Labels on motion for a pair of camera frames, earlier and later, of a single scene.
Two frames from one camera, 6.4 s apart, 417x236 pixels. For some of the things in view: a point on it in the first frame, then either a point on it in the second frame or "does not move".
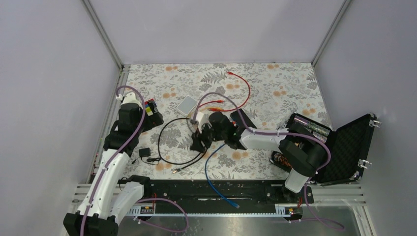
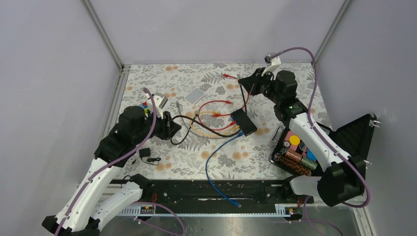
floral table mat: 222,121 does not move
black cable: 178,170 -> 194,119
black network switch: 237,118 does not move
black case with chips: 348,144 does not move
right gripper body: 207,135 -> 265,85
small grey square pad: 186,106 -> 193,96
